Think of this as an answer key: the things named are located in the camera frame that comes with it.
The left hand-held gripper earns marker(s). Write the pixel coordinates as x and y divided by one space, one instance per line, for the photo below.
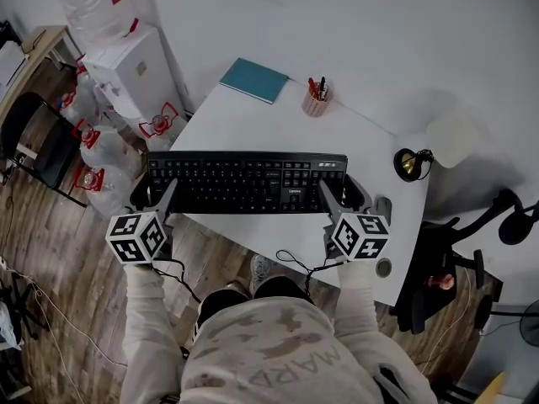
135 242

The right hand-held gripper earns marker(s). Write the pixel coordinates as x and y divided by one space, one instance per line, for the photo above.
358 238

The black keyboard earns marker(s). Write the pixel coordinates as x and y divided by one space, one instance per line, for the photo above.
244 183

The person's left forearm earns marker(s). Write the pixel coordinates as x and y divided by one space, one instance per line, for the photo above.
145 309

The person's right forearm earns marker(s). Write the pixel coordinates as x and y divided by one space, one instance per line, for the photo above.
358 305

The grey computer mouse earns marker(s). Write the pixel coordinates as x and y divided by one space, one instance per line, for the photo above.
384 206

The black desk lamp white shade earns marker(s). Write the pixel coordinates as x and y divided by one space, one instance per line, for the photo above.
400 173

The pink pen holder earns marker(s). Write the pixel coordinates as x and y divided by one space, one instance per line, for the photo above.
316 107

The black office chair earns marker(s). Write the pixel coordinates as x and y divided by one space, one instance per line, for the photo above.
425 267

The person's right leg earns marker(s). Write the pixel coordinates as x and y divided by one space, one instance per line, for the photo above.
280 286

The person's leg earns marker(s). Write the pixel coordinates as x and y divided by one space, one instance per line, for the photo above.
219 303
280 286

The person's white sneaker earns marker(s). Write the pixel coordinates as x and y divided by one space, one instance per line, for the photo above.
261 269

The black pen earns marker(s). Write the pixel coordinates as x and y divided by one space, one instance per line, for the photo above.
322 86

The red pen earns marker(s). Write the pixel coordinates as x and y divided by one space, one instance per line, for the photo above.
312 86

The person's left leg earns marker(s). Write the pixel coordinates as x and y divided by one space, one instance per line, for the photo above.
219 303

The black folding chair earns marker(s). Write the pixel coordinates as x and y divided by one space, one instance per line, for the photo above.
38 145

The white water dispenser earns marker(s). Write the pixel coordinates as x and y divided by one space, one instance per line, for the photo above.
135 70

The teal notebook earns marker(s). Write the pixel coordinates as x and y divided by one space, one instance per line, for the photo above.
252 80

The person's camouflage sweatshirt torso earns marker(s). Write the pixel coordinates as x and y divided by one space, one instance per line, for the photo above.
269 352

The black folding stand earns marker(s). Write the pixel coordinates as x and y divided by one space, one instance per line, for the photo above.
21 305

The black standing fan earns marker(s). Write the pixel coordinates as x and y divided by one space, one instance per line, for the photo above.
486 314

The wooden side desk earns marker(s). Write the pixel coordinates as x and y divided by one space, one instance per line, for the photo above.
52 36

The white box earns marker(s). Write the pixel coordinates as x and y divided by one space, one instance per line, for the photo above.
10 63

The large clear dispenser bottle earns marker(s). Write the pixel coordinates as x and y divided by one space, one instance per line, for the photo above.
97 6

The black bag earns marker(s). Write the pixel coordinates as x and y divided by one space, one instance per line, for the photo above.
8 32

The yellow board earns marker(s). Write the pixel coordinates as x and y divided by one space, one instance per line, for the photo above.
494 387

